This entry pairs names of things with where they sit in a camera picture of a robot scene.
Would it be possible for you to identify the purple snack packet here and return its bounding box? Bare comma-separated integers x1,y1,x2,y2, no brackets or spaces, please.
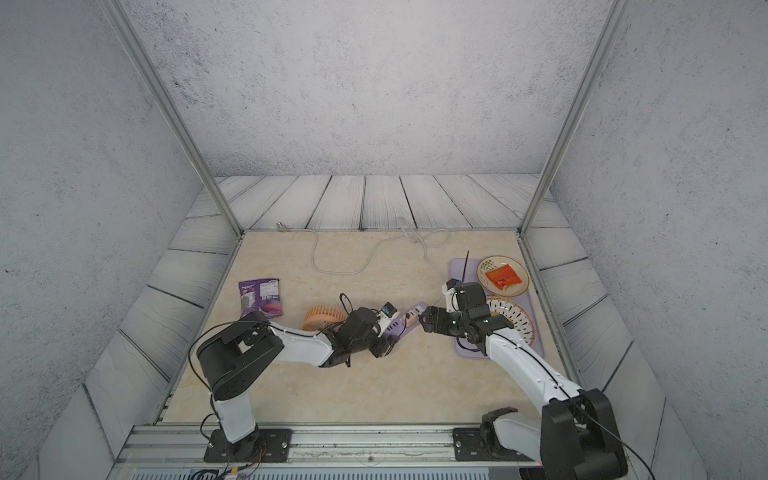
238,278,283,319

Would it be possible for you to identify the left aluminium frame post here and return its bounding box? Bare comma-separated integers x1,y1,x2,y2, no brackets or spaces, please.
98,0,245,240

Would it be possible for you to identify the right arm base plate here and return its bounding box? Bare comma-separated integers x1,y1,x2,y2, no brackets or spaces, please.
452,427,533,462

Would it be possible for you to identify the aluminium frame post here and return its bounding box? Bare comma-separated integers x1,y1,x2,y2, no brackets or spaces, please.
518,0,633,237
98,0,245,240

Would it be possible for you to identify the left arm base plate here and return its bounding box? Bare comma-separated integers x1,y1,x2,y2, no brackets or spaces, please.
203,429,293,464

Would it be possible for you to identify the right aluminium frame post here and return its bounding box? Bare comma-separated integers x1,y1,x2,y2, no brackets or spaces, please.
518,0,633,237

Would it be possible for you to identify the white power strip cable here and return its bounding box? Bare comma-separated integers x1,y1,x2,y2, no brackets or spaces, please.
275,217,452,277

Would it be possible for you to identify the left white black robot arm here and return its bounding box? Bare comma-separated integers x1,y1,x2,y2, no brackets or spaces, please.
189,303,398,447

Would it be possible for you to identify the patterned white plate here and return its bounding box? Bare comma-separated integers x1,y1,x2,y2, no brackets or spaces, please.
486,297,537,346

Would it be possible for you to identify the purple power strip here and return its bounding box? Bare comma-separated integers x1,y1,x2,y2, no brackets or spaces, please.
384,302,427,338

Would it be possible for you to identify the beige plate with red packet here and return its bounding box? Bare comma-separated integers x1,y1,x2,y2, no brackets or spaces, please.
477,256,530,297

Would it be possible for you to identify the lavender tray mat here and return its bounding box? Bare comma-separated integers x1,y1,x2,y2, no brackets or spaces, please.
449,259,545,357

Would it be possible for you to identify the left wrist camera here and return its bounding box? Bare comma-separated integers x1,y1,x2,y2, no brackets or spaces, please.
377,302,399,337

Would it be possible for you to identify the red snack packet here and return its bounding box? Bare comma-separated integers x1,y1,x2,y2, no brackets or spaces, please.
485,264,523,291

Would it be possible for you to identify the aluminium mounting rail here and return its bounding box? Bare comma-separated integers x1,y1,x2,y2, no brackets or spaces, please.
108,424,545,479

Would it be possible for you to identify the orange desk fan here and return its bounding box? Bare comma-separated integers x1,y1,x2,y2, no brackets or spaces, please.
301,305,348,331

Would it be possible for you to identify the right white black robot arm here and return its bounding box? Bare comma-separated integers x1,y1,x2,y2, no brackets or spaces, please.
419,279,633,479

